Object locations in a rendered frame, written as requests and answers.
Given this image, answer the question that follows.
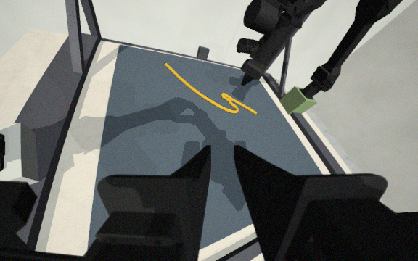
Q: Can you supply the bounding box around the blue-grey mat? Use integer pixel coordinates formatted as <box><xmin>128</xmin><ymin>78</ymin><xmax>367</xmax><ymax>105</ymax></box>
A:
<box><xmin>87</xmin><ymin>45</ymin><xmax>322</xmax><ymax>250</ymax></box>

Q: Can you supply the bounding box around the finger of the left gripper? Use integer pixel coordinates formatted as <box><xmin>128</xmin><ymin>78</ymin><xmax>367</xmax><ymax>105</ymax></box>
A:
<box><xmin>241</xmin><ymin>73</ymin><xmax>254</xmax><ymax>86</ymax></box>

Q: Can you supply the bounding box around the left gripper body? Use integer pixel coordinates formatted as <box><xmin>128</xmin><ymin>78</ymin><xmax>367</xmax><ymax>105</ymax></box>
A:
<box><xmin>240</xmin><ymin>34</ymin><xmax>281</xmax><ymax>80</ymax></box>

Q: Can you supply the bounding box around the yellow rope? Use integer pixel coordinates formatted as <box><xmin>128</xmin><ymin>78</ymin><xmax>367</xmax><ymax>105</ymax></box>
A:
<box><xmin>165</xmin><ymin>63</ymin><xmax>257</xmax><ymax>115</ymax></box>

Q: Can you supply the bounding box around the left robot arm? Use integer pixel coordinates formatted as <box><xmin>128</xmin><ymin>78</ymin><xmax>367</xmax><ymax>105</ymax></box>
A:
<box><xmin>237</xmin><ymin>0</ymin><xmax>403</xmax><ymax>100</ymax></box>

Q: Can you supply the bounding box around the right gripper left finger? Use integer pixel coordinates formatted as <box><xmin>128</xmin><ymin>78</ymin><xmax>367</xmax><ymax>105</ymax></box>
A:
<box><xmin>97</xmin><ymin>145</ymin><xmax>211</xmax><ymax>261</ymax></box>

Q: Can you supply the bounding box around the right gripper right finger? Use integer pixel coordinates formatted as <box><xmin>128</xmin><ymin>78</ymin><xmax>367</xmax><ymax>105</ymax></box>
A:
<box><xmin>234</xmin><ymin>145</ymin><xmax>388</xmax><ymax>261</ymax></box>

